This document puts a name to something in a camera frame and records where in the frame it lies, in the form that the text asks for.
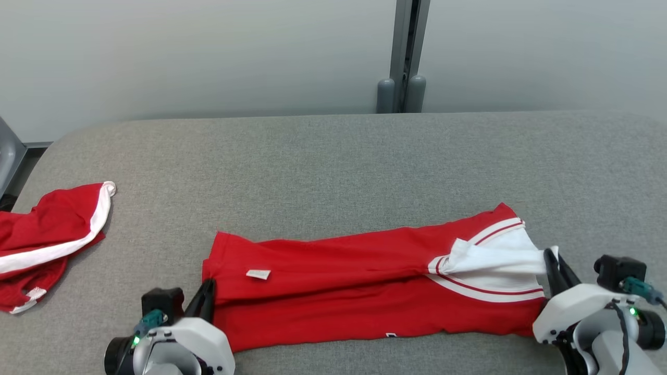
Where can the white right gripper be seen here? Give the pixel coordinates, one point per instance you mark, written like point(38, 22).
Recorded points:
point(573, 307)

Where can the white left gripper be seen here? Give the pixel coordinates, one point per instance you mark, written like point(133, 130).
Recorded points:
point(200, 341)

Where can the red jersey with white trim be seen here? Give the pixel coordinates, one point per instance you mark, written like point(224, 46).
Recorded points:
point(338, 281)

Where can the red shorts with white stripe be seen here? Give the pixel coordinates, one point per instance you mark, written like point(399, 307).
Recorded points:
point(52, 219)

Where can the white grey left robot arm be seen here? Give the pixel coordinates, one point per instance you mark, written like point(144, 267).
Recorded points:
point(167, 364)

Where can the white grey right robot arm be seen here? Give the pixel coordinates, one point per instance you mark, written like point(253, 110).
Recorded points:
point(641, 359)

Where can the grey furniture panel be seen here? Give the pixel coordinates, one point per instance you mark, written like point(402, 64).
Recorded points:
point(9, 156)

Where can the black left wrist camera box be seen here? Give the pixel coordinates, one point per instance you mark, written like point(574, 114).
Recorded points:
point(161, 302)

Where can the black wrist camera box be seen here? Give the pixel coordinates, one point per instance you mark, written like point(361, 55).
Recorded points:
point(617, 268)
point(161, 302)

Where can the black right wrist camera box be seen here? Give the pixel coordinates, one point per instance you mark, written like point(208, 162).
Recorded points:
point(617, 268)

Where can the grey cylindrical post foot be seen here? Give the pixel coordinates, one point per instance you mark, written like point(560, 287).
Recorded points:
point(416, 94)
point(385, 96)

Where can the grey metal partition post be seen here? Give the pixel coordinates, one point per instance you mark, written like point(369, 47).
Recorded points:
point(401, 41)

